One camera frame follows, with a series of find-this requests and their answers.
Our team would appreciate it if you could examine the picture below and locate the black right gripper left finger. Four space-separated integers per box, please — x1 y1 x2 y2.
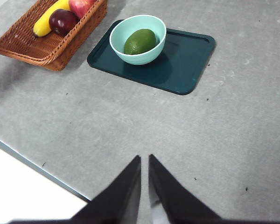
70 155 142 224

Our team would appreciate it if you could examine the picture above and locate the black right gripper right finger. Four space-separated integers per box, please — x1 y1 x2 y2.
148 154 224 224

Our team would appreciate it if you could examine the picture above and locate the teal ceramic bowl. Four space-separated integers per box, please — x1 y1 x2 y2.
109 14 167 66

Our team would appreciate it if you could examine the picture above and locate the green avocado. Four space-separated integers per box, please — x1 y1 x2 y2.
124 28 160 56

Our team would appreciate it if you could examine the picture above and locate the dark rectangular tray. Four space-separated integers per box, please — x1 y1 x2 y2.
86 19 217 96

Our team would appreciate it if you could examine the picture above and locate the brown wicker basket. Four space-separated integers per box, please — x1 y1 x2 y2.
0 0 108 72

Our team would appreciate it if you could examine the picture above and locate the dark red apple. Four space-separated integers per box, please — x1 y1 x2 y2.
49 8 79 37

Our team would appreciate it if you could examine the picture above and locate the yellow banana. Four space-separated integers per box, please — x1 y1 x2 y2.
33 0 72 38

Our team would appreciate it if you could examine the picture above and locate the red orange apple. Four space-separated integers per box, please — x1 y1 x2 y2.
69 0 98 19

